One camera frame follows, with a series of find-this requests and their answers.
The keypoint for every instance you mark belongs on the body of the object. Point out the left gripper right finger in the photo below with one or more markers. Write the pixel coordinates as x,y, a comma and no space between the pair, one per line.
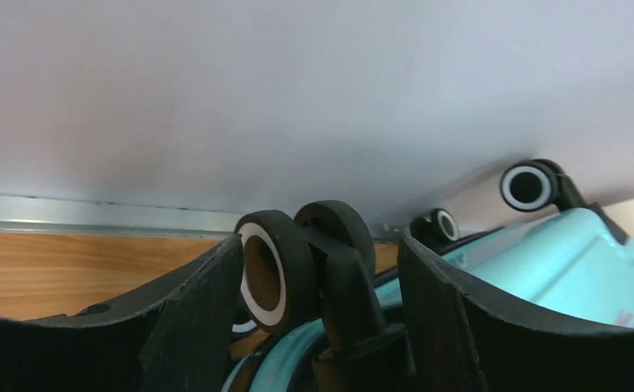
468,335

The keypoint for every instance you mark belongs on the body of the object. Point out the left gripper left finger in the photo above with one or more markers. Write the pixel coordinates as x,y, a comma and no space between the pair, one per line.
170,334

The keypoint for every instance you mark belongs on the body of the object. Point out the pink and teal kids suitcase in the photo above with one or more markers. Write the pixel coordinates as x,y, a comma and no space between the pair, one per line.
336,324

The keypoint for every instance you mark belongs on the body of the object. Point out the aluminium frame rail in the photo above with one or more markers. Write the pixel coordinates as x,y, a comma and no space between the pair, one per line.
20,214

